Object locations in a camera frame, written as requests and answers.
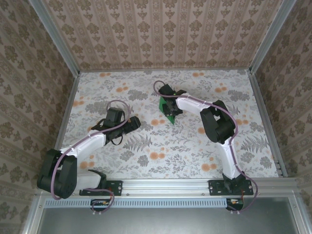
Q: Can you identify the green paper sheet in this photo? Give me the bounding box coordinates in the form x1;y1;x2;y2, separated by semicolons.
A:
157;96;178;126

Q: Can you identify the floral table cover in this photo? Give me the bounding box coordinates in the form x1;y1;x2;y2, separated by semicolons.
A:
52;70;281;180

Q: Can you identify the black wiring connector box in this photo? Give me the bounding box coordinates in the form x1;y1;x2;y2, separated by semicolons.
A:
225;197;245;212
90;198;112;212

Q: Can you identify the grey metal panel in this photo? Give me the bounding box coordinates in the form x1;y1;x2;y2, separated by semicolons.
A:
36;207;301;234

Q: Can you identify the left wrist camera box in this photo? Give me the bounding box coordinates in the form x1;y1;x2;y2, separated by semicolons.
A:
106;107;125;122

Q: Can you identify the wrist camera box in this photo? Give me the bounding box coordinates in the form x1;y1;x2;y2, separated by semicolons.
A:
106;107;125;122
158;84;174;97

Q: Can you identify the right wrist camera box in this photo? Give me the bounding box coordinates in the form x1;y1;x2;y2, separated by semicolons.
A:
158;84;174;97

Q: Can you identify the thin aluminium table end rail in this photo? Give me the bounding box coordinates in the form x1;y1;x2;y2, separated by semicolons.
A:
78;68;251;73

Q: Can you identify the aluminium table side rail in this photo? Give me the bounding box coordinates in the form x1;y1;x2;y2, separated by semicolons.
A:
246;69;289;178
45;72;81;178

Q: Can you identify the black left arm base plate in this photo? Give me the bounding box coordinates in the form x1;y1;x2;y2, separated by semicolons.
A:
79;179;123;197

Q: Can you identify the wide aluminium mounting rail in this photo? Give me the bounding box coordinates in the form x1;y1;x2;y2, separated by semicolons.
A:
36;177;297;197

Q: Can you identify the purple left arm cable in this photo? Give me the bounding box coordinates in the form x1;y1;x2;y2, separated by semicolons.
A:
50;99;131;216

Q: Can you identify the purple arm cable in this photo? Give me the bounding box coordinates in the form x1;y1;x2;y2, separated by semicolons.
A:
153;80;259;214
50;99;131;216

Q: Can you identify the grey slotted cable duct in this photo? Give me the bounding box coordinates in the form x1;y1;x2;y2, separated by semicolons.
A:
44;197;230;208

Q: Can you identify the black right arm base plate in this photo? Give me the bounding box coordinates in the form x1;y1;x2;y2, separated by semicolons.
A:
209;179;254;196

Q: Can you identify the aluminium corner post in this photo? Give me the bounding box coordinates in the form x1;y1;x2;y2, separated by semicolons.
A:
28;0;81;77
248;0;297;74

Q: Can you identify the aluminium panel frame rail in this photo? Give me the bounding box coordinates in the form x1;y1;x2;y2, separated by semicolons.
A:
289;196;308;234
21;195;47;234

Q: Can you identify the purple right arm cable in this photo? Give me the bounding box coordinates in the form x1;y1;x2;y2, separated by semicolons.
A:
153;80;259;214

